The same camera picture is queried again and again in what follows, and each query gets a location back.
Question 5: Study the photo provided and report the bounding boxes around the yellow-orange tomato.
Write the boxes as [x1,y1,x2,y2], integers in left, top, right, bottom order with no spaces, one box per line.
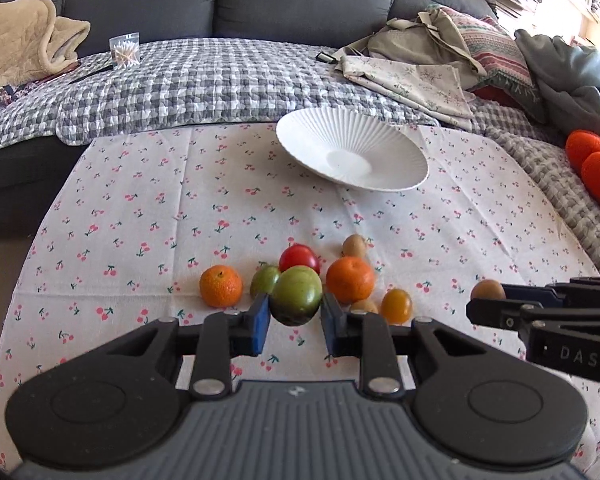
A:
[379,288,413,325]

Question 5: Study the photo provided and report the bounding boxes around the small orange mandarin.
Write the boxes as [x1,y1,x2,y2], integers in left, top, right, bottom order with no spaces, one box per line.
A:
[199,264,244,309]

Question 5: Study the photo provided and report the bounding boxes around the round green tomato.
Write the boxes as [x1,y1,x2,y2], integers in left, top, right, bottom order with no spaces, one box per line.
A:
[268,266,323,326]

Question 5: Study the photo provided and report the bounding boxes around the brown kiwi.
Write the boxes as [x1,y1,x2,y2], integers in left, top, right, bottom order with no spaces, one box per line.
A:
[470,278,506,300]
[341,234,367,259]
[349,298,379,315]

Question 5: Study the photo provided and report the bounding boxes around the large orange mandarin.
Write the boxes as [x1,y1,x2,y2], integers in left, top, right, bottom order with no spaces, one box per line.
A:
[326,256,376,306]

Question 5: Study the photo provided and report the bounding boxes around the oval green tomato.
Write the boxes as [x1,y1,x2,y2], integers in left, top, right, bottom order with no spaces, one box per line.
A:
[249,264,280,298]

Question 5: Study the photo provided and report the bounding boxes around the red tomato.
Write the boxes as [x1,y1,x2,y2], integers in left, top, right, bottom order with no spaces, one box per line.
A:
[278,244,321,274]

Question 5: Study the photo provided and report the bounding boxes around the grey knitted throw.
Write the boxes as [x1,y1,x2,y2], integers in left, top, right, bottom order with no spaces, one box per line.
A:
[482,126,600,272]

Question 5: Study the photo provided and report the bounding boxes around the cherry print tablecloth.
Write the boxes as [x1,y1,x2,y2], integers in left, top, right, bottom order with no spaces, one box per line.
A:
[0,121,600,478]

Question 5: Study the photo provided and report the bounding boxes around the white ribbed plate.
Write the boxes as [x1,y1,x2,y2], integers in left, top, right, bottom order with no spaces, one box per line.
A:
[275,107,429,193]

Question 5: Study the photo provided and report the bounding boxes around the grey jacket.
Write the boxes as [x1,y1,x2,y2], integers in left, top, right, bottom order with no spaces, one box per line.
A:
[515,29,600,136]

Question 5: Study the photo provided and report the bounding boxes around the grey checkered blanket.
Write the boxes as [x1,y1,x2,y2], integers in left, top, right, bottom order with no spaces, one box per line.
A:
[0,37,571,152]

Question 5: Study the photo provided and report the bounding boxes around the floral beige cloth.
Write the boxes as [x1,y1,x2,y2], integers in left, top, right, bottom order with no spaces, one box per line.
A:
[336,55,474,131]

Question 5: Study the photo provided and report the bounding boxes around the striped patterned pillow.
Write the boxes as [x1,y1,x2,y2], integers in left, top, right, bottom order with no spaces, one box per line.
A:
[440,6,546,122]

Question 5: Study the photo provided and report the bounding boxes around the clear cotton swab box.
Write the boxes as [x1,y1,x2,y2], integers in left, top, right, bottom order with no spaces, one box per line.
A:
[109,32,140,70]

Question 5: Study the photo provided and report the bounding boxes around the beige fleece blanket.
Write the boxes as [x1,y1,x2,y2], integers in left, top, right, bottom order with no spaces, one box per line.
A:
[0,0,91,88]

